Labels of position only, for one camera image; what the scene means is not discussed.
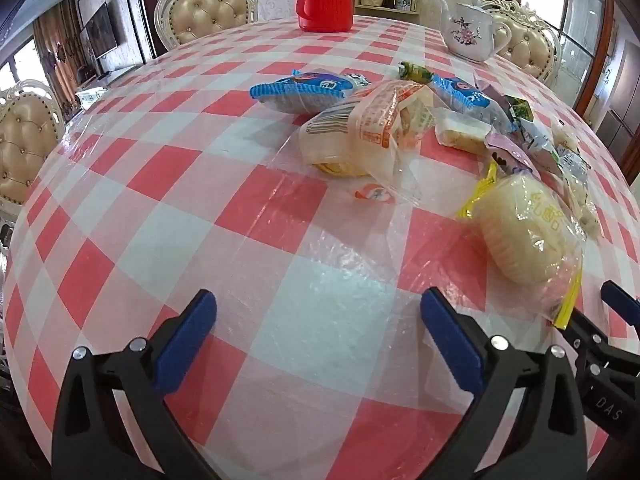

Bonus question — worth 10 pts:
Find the white floral teapot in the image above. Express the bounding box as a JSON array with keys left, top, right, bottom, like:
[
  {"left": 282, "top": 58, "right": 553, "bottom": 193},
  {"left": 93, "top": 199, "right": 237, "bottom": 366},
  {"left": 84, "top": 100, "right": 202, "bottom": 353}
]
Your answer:
[{"left": 440, "top": 0, "right": 513, "bottom": 63}]

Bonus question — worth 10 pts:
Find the green yellow snack packet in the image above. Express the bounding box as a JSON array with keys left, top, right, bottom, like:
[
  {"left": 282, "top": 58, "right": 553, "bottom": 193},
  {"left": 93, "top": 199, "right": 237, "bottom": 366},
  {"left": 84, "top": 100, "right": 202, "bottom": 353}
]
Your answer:
[{"left": 399, "top": 61, "right": 433, "bottom": 82}]

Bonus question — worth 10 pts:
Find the large red print cake bag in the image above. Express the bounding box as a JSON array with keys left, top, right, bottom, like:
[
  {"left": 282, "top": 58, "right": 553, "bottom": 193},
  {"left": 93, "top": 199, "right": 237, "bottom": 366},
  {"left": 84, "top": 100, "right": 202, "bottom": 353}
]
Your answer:
[{"left": 299, "top": 81, "right": 438, "bottom": 206}]

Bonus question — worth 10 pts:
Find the beige tufted chair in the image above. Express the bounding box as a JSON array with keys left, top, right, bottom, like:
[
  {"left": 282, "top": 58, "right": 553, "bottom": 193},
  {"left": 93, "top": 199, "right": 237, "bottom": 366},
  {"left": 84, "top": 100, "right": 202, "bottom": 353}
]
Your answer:
[
  {"left": 0, "top": 80, "right": 66, "bottom": 216},
  {"left": 154, "top": 0, "right": 258, "bottom": 56},
  {"left": 480, "top": 0, "right": 563, "bottom": 88}
]

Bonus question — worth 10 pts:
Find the small clear wrapped cake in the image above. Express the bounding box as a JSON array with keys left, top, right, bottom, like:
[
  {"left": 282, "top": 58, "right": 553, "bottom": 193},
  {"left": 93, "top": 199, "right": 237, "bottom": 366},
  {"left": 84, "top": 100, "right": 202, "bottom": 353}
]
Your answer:
[{"left": 434, "top": 109, "right": 492, "bottom": 153}]

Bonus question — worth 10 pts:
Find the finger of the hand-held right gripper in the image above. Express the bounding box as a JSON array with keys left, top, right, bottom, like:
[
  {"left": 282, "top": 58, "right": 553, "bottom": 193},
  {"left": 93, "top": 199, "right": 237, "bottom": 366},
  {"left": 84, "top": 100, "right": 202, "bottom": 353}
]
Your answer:
[
  {"left": 601, "top": 280, "right": 640, "bottom": 333},
  {"left": 554, "top": 306, "right": 608, "bottom": 377}
]

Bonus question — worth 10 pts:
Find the blue snack packet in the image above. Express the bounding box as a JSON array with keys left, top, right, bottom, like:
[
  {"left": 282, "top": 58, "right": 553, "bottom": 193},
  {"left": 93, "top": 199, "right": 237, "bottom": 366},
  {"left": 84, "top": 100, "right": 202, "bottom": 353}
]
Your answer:
[
  {"left": 250, "top": 70, "right": 371, "bottom": 112},
  {"left": 432, "top": 74, "right": 516, "bottom": 133}
]

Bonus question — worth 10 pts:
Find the olive green snack packet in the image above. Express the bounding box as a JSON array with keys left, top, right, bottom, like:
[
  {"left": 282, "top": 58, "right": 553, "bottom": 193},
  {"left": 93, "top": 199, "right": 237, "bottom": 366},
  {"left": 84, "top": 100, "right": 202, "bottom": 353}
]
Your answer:
[{"left": 504, "top": 94, "right": 534, "bottom": 122}]

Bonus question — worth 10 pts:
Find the white green snack packet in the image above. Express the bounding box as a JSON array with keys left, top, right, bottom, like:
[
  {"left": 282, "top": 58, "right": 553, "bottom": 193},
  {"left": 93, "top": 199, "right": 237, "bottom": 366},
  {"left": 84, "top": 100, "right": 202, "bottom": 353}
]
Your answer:
[{"left": 520, "top": 119, "right": 562, "bottom": 161}]

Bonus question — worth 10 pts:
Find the yellow edged round cake bag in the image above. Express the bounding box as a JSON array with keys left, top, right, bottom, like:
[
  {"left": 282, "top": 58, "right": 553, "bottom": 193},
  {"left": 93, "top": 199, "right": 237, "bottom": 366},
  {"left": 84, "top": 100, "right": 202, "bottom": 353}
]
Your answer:
[{"left": 457, "top": 161, "right": 587, "bottom": 330}]

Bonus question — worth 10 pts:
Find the red checkered tablecloth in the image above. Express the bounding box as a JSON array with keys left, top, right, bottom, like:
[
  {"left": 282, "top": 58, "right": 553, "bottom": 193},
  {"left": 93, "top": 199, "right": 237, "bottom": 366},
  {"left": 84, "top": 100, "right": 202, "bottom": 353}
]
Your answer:
[{"left": 0, "top": 12, "right": 640, "bottom": 480}]

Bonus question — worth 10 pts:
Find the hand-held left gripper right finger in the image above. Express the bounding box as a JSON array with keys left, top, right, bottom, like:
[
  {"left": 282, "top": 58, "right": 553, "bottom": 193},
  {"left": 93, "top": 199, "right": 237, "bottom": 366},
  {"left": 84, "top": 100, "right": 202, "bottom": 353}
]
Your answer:
[{"left": 421, "top": 288, "right": 587, "bottom": 480}]

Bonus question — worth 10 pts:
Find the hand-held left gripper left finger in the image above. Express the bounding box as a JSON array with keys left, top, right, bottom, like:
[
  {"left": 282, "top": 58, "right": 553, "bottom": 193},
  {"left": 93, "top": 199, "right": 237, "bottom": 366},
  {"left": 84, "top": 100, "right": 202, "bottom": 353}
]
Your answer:
[{"left": 51, "top": 289, "right": 218, "bottom": 480}]

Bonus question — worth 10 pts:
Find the flat screen television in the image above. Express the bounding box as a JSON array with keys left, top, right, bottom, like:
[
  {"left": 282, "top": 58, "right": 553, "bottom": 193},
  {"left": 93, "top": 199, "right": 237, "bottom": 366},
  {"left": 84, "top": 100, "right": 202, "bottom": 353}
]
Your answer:
[{"left": 80, "top": 2, "right": 121, "bottom": 61}]

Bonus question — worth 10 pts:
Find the pink snack packet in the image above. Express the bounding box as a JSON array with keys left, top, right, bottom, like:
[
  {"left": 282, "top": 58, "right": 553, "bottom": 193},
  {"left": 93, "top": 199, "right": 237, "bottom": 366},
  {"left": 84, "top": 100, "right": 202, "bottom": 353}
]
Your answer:
[{"left": 486, "top": 132, "right": 540, "bottom": 177}]

